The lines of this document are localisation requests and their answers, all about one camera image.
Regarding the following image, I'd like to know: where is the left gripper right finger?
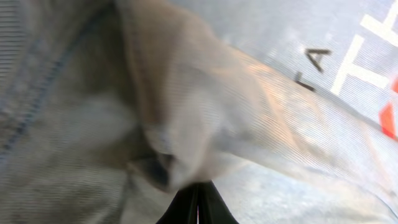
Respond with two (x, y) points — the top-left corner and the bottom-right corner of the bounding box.
(198, 182), (238, 224)

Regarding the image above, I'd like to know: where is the light blue printed t-shirt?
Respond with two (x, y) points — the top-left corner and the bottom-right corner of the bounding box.
(1, 1), (397, 223)

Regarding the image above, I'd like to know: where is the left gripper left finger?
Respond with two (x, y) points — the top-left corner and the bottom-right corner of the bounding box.
(156, 184), (198, 224)

